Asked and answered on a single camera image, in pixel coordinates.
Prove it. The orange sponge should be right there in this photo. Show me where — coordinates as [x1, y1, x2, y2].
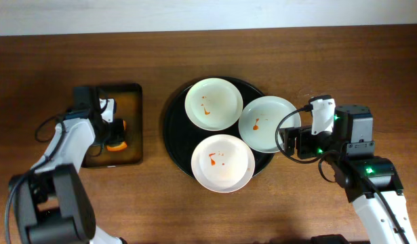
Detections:
[105, 136, 127, 152]

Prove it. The pale green plate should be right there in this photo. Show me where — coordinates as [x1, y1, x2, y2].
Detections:
[238, 96, 297, 153]

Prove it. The white plate bottom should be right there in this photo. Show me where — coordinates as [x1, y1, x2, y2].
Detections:
[191, 134, 256, 193]

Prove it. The white plate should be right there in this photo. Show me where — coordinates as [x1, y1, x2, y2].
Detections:
[191, 134, 256, 193]
[184, 78, 243, 131]

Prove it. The white plate top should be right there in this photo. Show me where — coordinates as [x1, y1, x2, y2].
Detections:
[184, 78, 243, 131]

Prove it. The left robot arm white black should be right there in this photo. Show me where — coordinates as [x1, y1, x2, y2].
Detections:
[4, 86, 125, 243]

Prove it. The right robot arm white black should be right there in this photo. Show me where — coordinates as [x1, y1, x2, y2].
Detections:
[275, 100, 417, 243]

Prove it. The black rectangular tray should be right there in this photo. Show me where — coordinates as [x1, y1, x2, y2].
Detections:
[81, 83, 143, 168]

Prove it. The round black tray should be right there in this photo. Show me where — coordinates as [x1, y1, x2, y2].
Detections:
[163, 77, 275, 179]

